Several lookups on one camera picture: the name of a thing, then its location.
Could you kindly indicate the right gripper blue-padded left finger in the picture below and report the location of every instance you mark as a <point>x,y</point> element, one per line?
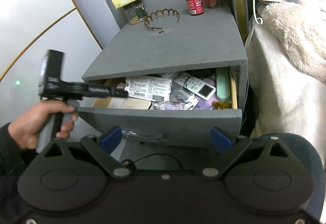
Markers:
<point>101,148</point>

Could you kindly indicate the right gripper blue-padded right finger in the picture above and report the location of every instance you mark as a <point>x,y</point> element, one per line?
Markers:
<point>230,151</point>

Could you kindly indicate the beige case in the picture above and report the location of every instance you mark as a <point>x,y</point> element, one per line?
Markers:
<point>129,103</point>

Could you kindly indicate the bag of purple pills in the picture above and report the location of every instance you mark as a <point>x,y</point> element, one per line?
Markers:
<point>167,105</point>

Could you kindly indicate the white printed medicine box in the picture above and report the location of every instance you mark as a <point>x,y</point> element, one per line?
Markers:
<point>148,88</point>

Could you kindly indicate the person's left hand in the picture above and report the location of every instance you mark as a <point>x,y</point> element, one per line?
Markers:
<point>26,129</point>

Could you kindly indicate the amber small bottle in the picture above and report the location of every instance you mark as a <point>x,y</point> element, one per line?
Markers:
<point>221,105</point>

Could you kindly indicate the silver blister pack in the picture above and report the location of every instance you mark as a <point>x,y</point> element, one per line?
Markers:
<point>180,95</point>

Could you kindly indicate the mint green case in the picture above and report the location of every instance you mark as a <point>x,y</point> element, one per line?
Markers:
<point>223,84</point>

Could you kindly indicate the white remote control with screen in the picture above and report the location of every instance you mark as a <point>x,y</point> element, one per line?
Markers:
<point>194,85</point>

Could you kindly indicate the white bed sheet mattress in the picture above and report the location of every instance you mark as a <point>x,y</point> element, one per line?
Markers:
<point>288,100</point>

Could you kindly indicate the grey fabric nightstand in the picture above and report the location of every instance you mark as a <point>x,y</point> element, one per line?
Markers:
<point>210,40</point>

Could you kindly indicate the glass jar with black lid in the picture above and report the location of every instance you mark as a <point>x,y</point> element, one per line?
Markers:
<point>135,12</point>

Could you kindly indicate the cream fluffy blanket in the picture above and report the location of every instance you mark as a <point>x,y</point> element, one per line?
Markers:
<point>301,31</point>

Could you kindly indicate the red supplement bottle black cap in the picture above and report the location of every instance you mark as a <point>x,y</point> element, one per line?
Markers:
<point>195,7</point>

